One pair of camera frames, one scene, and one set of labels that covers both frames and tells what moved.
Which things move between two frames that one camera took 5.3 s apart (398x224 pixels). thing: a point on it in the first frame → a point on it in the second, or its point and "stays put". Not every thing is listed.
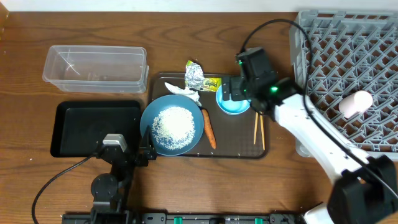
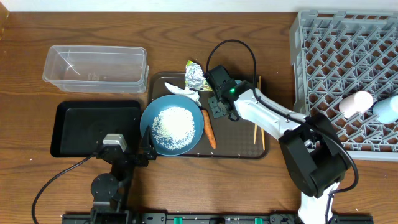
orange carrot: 209,127 stays put
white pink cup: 355,104 stays put
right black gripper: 233,83 → 217,111
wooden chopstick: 255,127 stays put
